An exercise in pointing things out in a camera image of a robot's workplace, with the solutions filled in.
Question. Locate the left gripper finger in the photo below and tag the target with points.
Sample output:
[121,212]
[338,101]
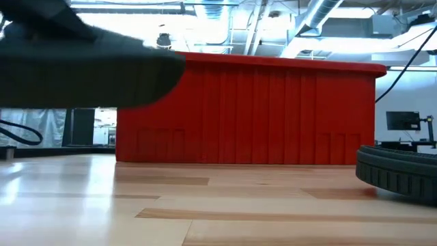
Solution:
[44,15]

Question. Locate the black rubber slide sandal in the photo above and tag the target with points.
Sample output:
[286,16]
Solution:
[85,75]
[396,171]

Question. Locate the red plastic bin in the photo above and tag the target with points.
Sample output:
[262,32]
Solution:
[259,112]

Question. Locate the clear plastic sheeting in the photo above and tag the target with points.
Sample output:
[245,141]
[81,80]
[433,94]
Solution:
[34,126]

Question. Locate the black standing panel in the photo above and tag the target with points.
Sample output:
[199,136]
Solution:
[83,126]

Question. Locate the black dome ceiling fixture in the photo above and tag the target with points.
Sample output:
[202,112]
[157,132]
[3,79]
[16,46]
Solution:
[164,40]

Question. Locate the black computer monitor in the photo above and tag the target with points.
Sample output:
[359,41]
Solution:
[403,120]

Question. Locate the dark monitor desk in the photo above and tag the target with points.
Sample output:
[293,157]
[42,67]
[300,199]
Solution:
[403,144]

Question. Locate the ribbed silver air duct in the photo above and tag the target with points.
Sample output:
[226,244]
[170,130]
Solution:
[215,13]

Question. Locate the smooth silver air duct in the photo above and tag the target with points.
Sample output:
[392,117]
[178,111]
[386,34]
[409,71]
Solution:
[317,17]

